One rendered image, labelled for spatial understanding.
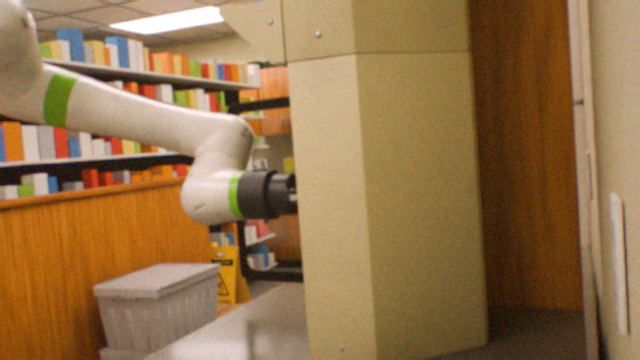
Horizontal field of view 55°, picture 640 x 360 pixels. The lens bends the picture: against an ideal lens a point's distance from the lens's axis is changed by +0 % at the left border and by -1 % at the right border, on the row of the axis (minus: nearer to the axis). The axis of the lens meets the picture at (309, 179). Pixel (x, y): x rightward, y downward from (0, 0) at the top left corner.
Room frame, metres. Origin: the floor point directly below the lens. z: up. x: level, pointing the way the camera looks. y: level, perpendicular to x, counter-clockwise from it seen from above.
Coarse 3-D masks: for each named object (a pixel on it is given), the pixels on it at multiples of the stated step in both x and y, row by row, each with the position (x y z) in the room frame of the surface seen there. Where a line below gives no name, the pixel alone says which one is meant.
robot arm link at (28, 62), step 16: (0, 0) 1.07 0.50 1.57; (16, 0) 1.10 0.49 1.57; (0, 16) 1.06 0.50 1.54; (16, 16) 1.07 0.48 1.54; (32, 16) 1.12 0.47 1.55; (0, 32) 1.06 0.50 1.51; (16, 32) 1.08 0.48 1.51; (32, 32) 1.11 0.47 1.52; (0, 48) 1.07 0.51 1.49; (16, 48) 1.09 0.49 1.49; (32, 48) 1.13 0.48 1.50; (0, 64) 1.09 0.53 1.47; (16, 64) 1.12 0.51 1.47; (32, 64) 1.15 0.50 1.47; (0, 80) 1.14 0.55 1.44; (16, 80) 1.15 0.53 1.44
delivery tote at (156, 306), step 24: (168, 264) 3.59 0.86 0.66; (192, 264) 3.53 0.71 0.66; (216, 264) 3.47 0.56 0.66; (96, 288) 3.07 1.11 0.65; (120, 288) 3.02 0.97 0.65; (144, 288) 2.97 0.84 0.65; (168, 288) 3.01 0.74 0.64; (192, 288) 3.23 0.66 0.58; (216, 288) 3.45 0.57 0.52; (120, 312) 3.04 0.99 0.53; (144, 312) 2.98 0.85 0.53; (168, 312) 3.03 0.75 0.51; (192, 312) 3.23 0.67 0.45; (216, 312) 3.45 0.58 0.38; (120, 336) 3.06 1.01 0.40; (144, 336) 3.00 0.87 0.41; (168, 336) 3.03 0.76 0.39
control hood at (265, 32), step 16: (272, 0) 0.96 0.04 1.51; (224, 16) 0.99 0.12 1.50; (240, 16) 0.98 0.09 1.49; (256, 16) 0.97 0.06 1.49; (272, 16) 0.96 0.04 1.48; (240, 32) 0.98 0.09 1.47; (256, 32) 0.97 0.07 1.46; (272, 32) 0.96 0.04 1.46; (256, 48) 0.97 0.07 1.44; (272, 48) 0.96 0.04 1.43
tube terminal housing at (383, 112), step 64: (320, 0) 0.92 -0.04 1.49; (384, 0) 0.93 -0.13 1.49; (448, 0) 0.97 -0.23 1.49; (320, 64) 0.93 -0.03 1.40; (384, 64) 0.92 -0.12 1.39; (448, 64) 0.96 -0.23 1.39; (320, 128) 0.93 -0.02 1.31; (384, 128) 0.92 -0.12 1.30; (448, 128) 0.96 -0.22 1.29; (320, 192) 0.93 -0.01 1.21; (384, 192) 0.92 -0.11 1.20; (448, 192) 0.96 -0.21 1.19; (320, 256) 0.94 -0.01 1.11; (384, 256) 0.91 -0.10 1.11; (448, 256) 0.96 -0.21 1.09; (320, 320) 0.94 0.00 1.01; (384, 320) 0.91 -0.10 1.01; (448, 320) 0.95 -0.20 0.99
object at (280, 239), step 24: (288, 96) 1.31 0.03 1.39; (264, 120) 1.35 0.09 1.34; (288, 120) 1.31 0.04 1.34; (264, 144) 1.35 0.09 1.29; (288, 144) 1.32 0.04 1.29; (288, 168) 1.32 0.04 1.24; (288, 216) 1.32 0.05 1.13; (264, 240) 1.36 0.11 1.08; (288, 240) 1.33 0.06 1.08; (264, 264) 1.36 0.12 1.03; (288, 264) 1.33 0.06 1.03
